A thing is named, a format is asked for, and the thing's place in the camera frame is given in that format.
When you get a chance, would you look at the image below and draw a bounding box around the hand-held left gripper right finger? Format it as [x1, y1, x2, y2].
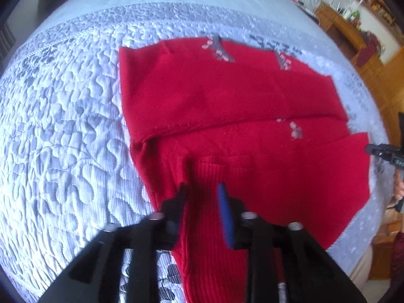
[218, 184, 368, 303]

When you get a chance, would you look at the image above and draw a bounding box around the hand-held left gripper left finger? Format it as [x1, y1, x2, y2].
[38, 185, 190, 303]

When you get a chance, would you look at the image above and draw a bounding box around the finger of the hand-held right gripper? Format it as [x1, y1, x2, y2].
[366, 143, 404, 177]

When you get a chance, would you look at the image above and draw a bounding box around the red knitted sweater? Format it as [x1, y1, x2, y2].
[118, 36, 371, 303]

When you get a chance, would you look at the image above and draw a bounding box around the person's right hand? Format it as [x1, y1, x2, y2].
[393, 174, 404, 200]

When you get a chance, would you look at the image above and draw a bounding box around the dark red hanging cloth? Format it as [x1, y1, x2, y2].
[356, 37, 380, 67]

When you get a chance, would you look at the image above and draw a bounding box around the quilted floral bedspread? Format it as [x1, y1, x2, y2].
[0, 2, 390, 303]

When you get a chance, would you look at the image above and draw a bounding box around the wooden wall bookshelf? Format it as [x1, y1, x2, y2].
[350, 0, 399, 26]

